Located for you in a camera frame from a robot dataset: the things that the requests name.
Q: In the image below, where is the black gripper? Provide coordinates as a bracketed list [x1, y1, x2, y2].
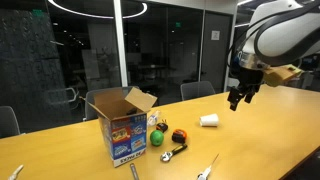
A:
[227, 63, 266, 112]

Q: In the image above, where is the yellow black adjustable wrench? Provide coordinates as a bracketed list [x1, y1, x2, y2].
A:
[159, 143, 189, 163]

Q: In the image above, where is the open printed cardboard box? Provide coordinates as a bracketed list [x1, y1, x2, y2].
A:
[79, 86, 158, 168]

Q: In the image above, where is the white paper cup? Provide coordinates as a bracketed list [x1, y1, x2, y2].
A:
[199, 113, 220, 128]

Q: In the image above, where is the grey door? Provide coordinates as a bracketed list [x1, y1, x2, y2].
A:
[199, 11, 233, 94]

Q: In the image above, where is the white paper door sign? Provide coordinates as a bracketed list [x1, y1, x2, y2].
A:
[210, 30, 221, 41]

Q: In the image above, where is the orange black tape measure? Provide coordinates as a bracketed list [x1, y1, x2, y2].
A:
[171, 128, 188, 144]

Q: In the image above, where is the small black orange gadget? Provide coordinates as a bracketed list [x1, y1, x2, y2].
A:
[155, 119, 169, 133]

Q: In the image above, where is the clear plastic bottle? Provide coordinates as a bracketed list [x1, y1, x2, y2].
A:
[147, 110, 162, 127]

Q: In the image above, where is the green ball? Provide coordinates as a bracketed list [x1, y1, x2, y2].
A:
[149, 129, 165, 147]

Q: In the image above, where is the white window pillar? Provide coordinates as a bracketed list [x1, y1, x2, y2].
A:
[113, 0, 129, 88]

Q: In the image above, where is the chair behind glass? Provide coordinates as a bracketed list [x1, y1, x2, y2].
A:
[44, 87, 81, 111]

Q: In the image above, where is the small white tool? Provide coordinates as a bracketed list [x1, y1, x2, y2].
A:
[7, 164, 25, 180]

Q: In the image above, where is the tan wrist camera box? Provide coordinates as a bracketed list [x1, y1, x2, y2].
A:
[263, 64, 304, 88]

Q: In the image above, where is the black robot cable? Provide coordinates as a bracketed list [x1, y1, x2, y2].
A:
[227, 1, 320, 68]

